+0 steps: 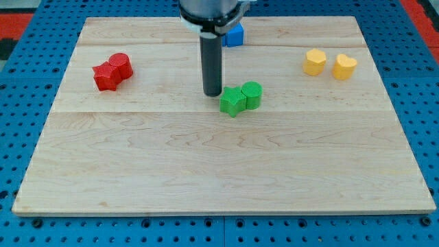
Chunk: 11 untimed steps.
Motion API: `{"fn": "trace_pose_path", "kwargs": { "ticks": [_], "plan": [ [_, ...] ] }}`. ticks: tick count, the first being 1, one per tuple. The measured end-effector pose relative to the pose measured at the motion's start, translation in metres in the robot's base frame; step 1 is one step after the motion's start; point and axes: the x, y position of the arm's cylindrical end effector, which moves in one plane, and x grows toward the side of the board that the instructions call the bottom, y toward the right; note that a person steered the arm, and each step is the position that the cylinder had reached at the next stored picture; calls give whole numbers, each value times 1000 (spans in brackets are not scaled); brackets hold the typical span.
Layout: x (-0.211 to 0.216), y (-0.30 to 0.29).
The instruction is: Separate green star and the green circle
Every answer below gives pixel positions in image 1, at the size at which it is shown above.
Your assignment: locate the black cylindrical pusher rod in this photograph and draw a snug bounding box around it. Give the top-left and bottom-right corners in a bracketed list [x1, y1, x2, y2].
[200, 37, 222, 97]

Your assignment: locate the green star block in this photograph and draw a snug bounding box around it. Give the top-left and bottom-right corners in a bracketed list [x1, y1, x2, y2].
[219, 86, 247, 117]

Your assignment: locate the yellow hexagon block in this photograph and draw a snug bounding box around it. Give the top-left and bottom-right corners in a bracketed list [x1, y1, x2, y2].
[302, 49, 327, 76]

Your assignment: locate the green cylinder block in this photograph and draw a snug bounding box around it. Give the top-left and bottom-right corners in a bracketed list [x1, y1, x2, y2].
[241, 81, 263, 110]

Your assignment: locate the blue cube block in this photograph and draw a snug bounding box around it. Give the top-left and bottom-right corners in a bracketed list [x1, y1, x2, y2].
[222, 23, 244, 47]

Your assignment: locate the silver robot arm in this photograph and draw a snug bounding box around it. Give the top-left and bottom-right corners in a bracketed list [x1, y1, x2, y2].
[178, 0, 250, 97]

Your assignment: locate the yellow heart block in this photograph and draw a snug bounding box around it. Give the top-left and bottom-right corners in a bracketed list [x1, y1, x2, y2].
[332, 54, 358, 80]

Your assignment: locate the red star block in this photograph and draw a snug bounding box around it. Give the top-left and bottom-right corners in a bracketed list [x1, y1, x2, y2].
[93, 62, 122, 91]

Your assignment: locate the red cylinder block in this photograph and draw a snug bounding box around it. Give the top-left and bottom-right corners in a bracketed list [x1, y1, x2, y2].
[108, 53, 134, 80]

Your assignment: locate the wooden board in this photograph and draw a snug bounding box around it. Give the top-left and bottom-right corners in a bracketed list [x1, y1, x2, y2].
[12, 16, 436, 217]

